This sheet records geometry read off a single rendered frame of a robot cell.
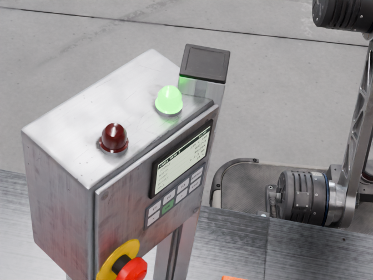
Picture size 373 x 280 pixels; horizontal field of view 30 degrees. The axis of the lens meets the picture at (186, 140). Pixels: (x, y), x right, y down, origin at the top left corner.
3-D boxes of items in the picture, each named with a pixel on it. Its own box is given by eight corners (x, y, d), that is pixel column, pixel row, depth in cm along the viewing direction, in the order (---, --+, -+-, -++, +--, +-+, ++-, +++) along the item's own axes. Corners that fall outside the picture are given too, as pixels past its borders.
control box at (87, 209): (31, 242, 77) (18, 128, 62) (142, 161, 86) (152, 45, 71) (94, 303, 73) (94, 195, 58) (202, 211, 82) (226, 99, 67)
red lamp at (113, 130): (92, 144, 62) (92, 127, 60) (114, 129, 63) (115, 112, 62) (113, 161, 61) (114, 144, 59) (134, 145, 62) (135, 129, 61)
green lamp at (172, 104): (149, 106, 66) (150, 89, 64) (168, 93, 67) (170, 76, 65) (169, 121, 65) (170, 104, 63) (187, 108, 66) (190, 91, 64)
